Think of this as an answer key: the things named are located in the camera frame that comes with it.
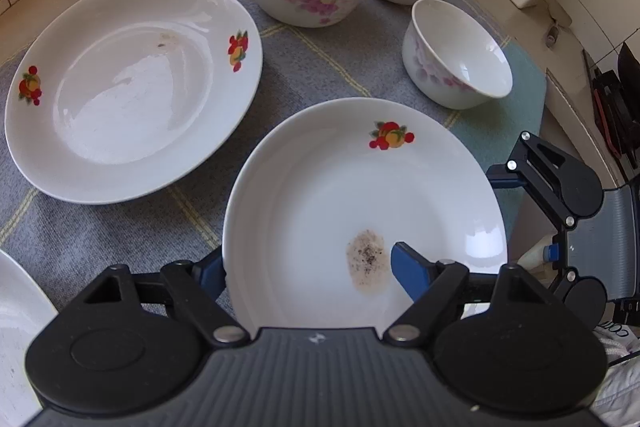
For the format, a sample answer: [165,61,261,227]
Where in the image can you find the black gas stove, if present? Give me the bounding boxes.
[582,41,640,180]

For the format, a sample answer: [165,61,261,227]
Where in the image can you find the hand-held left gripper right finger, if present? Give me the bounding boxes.
[382,241,546,347]

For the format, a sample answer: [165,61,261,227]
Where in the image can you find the white fruit-print plate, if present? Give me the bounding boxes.
[4,0,264,206]
[0,251,59,418]
[221,97,509,333]

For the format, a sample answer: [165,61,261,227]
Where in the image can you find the grey metal scraper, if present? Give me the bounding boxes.
[544,2,574,52]

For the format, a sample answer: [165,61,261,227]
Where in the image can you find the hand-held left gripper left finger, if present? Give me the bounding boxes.
[80,247,249,349]

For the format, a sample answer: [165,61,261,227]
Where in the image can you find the white printed clothing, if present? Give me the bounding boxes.
[594,322,640,427]

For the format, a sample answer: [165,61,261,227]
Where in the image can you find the grey checked cloth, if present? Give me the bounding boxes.
[0,0,516,313]

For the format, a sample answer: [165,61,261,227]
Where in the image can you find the black pan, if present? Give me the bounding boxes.
[617,41,640,95]

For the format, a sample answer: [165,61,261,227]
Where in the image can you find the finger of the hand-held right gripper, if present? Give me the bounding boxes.
[486,131,576,229]

